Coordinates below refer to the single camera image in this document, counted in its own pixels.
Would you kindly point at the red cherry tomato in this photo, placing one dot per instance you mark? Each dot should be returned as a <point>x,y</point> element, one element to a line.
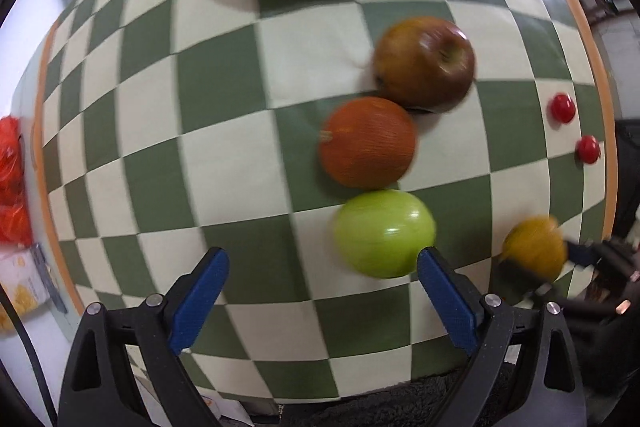
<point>561,108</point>
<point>588,150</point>

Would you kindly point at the glossy green apple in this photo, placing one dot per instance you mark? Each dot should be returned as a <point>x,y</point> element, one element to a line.
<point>382,234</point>

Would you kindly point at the green white checkered tablecloth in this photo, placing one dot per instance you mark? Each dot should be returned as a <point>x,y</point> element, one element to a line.
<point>225,107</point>

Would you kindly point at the orange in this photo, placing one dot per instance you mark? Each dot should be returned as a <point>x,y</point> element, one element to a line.
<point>367,142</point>

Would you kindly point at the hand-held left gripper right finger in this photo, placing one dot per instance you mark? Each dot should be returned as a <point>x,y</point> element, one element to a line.
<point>447,297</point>

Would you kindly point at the white box with yellow print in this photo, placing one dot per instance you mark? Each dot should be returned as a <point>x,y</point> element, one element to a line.
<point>22,287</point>

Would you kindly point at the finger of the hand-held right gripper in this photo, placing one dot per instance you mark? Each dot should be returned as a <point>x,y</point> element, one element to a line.
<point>525,277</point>
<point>580,253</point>

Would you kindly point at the red apple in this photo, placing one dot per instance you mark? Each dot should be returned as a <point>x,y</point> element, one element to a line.
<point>425,64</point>

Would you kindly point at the small yellow lemon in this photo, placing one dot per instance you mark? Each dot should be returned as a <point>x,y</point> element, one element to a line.
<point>535,247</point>

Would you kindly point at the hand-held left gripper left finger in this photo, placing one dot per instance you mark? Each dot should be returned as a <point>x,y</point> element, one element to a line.
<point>197,302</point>

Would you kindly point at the red net bag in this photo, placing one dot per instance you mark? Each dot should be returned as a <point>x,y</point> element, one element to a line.
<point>12,187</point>

